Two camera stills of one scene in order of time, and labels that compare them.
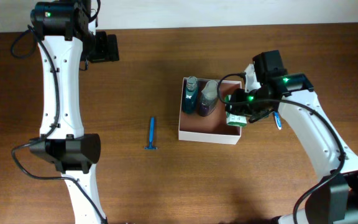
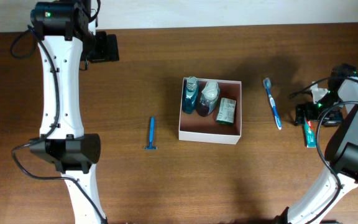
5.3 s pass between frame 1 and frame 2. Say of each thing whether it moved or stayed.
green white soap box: moved
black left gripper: stayed
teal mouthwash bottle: stayed
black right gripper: moved
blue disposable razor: stayed
